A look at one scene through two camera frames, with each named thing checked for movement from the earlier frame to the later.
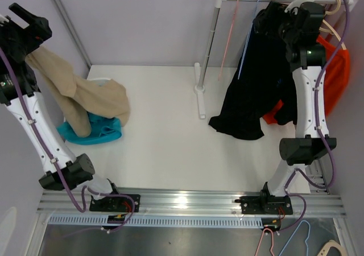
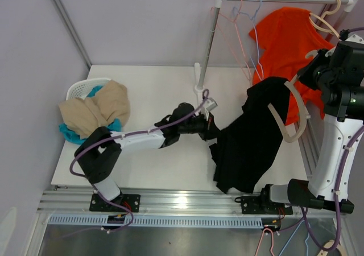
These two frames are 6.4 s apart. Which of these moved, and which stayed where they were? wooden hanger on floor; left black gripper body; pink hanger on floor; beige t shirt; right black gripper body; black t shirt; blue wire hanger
Moved: beige t shirt; left black gripper body; black t shirt; blue wire hanger; right black gripper body
Stayed: wooden hanger on floor; pink hanger on floor
